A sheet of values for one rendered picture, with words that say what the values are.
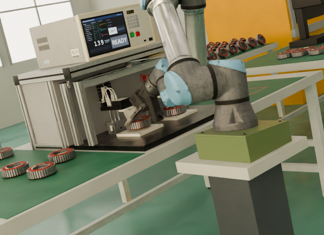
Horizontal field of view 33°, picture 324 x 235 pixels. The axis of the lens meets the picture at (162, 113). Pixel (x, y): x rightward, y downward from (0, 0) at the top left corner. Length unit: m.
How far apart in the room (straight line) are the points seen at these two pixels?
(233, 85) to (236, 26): 4.45
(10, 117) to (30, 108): 6.80
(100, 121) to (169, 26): 0.83
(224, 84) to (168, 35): 0.27
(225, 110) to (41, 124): 1.07
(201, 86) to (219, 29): 4.62
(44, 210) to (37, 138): 0.91
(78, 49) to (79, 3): 8.09
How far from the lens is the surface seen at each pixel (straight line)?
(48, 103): 2.47
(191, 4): 2.02
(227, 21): 6.24
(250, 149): 1.67
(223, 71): 1.75
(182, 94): 1.71
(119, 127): 2.45
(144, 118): 2.34
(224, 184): 1.83
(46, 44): 2.60
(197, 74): 1.73
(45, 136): 2.57
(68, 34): 2.45
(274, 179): 1.85
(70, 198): 1.82
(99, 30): 2.43
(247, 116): 1.77
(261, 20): 6.00
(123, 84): 2.65
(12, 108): 9.42
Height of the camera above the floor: 1.24
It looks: 10 degrees down
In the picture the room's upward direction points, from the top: 13 degrees counter-clockwise
